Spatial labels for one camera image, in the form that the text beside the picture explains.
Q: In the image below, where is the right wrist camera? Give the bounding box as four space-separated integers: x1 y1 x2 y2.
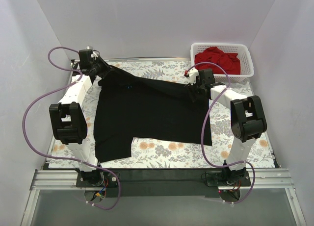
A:
184 68 199 85

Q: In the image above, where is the aluminium table frame rail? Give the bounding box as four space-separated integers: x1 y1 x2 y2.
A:
21 56 306 226

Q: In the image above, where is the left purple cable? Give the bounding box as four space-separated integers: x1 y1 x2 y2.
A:
22 46 123 210

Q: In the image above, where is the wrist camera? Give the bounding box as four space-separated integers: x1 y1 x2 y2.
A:
184 68 199 85
86 46 101 58

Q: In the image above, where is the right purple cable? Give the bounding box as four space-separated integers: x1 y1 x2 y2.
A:
186 62 256 204

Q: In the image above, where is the red t-shirt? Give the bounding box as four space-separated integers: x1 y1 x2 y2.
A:
194 47 241 75

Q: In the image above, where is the floral table mat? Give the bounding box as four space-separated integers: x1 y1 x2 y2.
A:
47 61 275 169

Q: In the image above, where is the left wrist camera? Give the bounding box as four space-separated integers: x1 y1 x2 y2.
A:
86 46 101 58

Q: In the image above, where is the black t-shirt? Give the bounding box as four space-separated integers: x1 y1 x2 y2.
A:
93 67 212 162

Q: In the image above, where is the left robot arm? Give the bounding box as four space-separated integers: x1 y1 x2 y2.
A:
49 48 110 187

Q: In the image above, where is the purple cable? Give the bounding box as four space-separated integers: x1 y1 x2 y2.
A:
22 46 123 210
186 62 256 204

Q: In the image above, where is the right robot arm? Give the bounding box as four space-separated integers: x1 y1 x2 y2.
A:
184 68 267 186

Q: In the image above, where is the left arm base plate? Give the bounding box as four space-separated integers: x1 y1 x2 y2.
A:
76 170 119 187

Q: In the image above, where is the white plastic basket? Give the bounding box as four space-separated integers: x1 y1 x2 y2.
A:
190 43 254 82

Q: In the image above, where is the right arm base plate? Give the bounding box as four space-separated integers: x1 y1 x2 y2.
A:
201 170 251 187

